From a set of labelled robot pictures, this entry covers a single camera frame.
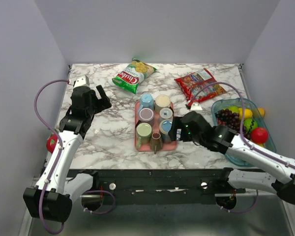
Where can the yellow fruit outside basket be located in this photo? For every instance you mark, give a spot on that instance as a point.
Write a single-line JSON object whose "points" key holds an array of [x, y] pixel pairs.
{"points": [[261, 111]]}

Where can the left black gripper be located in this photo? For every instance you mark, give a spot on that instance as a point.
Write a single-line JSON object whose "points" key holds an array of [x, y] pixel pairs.
{"points": [[101, 104]]}

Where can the green pear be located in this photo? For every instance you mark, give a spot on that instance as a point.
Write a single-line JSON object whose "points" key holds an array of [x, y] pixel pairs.
{"points": [[234, 109]]}

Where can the yellow banana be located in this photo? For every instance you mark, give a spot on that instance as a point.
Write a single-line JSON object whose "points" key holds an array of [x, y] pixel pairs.
{"points": [[259, 144]]}

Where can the grey mug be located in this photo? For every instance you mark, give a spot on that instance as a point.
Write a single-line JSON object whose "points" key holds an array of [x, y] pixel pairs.
{"points": [[165, 114]]}

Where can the light blue mug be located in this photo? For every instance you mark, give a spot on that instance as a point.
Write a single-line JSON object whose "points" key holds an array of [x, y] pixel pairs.
{"points": [[146, 101]]}

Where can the red snack bag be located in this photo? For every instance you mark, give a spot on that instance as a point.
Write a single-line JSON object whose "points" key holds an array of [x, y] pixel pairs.
{"points": [[196, 81]]}

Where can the green chips bag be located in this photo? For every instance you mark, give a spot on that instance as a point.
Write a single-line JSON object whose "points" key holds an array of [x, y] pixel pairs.
{"points": [[132, 75]]}

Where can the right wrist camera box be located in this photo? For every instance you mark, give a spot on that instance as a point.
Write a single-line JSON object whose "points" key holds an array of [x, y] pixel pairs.
{"points": [[196, 107]]}

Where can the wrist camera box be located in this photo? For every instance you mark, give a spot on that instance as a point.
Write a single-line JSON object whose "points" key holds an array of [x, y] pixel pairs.
{"points": [[82, 81], [196, 107]]}

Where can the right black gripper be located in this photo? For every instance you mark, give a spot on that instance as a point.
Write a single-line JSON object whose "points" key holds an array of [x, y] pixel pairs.
{"points": [[177, 124]]}

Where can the blue glazed mug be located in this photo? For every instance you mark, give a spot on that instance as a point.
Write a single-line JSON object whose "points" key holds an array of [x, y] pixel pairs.
{"points": [[164, 128]]}

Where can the red apple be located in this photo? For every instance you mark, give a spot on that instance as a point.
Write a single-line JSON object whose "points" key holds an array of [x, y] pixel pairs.
{"points": [[259, 135]]}

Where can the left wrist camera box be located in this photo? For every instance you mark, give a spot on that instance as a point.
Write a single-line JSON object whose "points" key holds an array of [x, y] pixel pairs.
{"points": [[82, 81]]}

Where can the green mug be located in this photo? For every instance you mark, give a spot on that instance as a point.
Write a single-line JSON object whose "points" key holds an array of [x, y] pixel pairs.
{"points": [[143, 134]]}

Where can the purple mug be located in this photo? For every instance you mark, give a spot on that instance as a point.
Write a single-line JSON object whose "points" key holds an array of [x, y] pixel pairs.
{"points": [[146, 115]]}

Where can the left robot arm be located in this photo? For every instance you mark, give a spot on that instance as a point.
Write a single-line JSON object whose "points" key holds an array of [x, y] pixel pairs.
{"points": [[53, 196]]}

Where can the purple grapes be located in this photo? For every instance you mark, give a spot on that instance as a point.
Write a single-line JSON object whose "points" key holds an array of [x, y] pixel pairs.
{"points": [[226, 118]]}

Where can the cream mug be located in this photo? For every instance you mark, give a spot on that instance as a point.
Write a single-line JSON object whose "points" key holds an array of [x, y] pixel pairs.
{"points": [[162, 101]]}

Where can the red dragon fruit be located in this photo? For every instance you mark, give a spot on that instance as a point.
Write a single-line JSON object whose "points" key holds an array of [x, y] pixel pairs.
{"points": [[51, 142]]}

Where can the blue plastic fruit basket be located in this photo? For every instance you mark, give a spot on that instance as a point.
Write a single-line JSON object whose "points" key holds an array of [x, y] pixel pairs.
{"points": [[223, 104]]}

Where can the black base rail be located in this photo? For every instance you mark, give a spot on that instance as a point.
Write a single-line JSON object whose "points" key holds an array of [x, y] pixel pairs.
{"points": [[159, 187]]}

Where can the brown mug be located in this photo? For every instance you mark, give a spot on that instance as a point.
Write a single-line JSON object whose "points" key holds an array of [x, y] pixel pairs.
{"points": [[156, 143]]}

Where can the yellow lemon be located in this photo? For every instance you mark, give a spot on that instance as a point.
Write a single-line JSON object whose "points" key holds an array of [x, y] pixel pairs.
{"points": [[245, 114]]}

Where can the pink tray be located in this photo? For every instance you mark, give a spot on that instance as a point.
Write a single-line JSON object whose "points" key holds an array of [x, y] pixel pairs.
{"points": [[166, 147]]}

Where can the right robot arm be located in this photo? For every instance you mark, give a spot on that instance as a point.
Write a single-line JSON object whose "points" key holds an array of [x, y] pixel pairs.
{"points": [[277, 173]]}

